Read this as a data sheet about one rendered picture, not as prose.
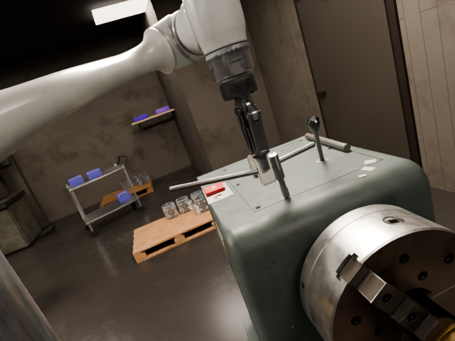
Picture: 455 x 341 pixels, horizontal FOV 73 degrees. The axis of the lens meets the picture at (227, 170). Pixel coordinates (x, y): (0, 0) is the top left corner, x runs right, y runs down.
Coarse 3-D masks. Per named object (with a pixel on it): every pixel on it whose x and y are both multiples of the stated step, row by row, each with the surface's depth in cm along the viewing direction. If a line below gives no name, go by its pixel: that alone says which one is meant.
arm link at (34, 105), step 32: (160, 32) 64; (96, 64) 51; (128, 64) 59; (160, 64) 66; (0, 96) 39; (32, 96) 40; (64, 96) 43; (96, 96) 50; (0, 128) 38; (32, 128) 41; (0, 160) 40
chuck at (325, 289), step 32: (352, 224) 57; (384, 224) 53; (416, 224) 52; (320, 256) 57; (384, 256) 50; (416, 256) 51; (448, 256) 53; (320, 288) 54; (352, 288) 50; (320, 320) 54; (352, 320) 51; (384, 320) 53
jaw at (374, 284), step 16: (352, 256) 52; (352, 272) 50; (368, 272) 49; (368, 288) 48; (384, 288) 46; (384, 304) 47; (400, 304) 47; (416, 304) 45; (400, 320) 45; (416, 320) 46; (432, 320) 45; (432, 336) 44
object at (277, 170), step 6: (270, 156) 67; (276, 156) 66; (276, 162) 67; (276, 168) 68; (276, 174) 68; (282, 174) 68; (282, 180) 69; (282, 186) 70; (282, 192) 71; (288, 192) 71
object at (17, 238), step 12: (24, 192) 570; (0, 204) 496; (12, 204) 524; (24, 204) 560; (0, 216) 507; (12, 216) 513; (24, 216) 546; (0, 228) 511; (12, 228) 515; (24, 228) 532; (36, 228) 568; (0, 240) 515; (12, 240) 519; (24, 240) 523
